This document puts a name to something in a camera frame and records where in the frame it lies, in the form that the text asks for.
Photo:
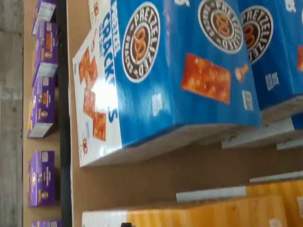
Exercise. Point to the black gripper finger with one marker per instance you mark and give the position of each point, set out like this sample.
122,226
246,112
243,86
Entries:
126,224

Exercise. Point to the yellow white pretzel crackers box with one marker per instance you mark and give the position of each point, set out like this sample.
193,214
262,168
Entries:
189,217
277,177
272,192

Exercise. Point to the wooden shelf board with cracker boxes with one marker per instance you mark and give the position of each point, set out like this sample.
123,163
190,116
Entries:
165,173

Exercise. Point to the purple teal Annie's snack box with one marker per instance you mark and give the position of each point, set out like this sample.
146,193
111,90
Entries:
46,224

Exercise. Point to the wooden shelf board with purple boxes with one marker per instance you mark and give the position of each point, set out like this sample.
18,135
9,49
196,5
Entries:
40,144

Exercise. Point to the blue pretzel crackers box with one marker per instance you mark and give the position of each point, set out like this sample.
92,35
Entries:
279,71
189,113

